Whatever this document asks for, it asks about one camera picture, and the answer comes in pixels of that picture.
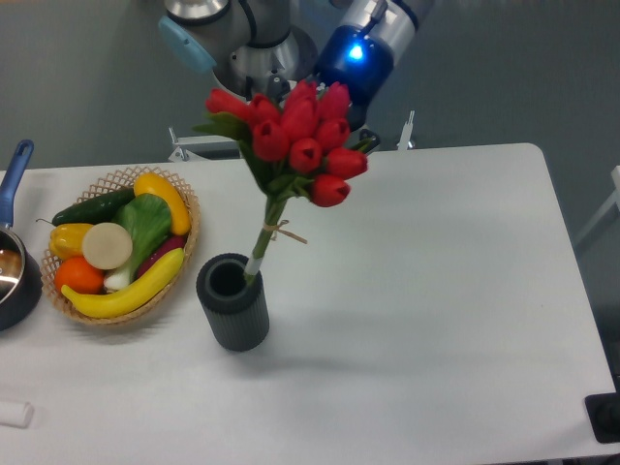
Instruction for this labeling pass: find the beige round disc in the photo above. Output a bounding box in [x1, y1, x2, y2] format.
[81, 223, 133, 270]

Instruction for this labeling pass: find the white furniture at right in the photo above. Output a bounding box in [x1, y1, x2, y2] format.
[573, 166, 619, 251]

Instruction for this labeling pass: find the green bok choy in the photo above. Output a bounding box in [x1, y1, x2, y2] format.
[104, 194, 171, 293]

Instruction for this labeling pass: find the red tulip bouquet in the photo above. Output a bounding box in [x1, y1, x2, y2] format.
[194, 81, 369, 284]

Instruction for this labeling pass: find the green cucumber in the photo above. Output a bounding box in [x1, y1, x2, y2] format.
[37, 188, 135, 227]

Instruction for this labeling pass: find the black device at edge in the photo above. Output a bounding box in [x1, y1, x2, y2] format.
[584, 392, 619, 444]

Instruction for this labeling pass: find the orange fruit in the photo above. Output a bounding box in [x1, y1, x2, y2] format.
[54, 257, 105, 295]

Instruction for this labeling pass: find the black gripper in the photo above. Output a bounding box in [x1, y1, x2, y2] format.
[314, 25, 393, 131]

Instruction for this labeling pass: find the dark pot blue handle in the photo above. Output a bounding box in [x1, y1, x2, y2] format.
[1, 139, 43, 331]

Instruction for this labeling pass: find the white cylinder object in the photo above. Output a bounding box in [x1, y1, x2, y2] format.
[0, 400, 35, 429]

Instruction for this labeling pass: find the dark grey ribbed vase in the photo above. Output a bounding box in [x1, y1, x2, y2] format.
[196, 253, 270, 352]

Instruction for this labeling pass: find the purple eggplant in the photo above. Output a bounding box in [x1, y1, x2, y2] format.
[136, 235, 186, 278]

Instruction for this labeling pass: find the yellow banana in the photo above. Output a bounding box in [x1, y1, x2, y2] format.
[61, 248, 185, 320]

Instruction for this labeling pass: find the yellow squash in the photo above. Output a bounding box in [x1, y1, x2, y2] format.
[134, 172, 191, 235]

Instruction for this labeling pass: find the yellow bell pepper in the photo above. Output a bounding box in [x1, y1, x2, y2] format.
[48, 223, 93, 261]

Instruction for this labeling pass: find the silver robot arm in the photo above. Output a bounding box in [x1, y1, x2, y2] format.
[158, 1, 434, 130]

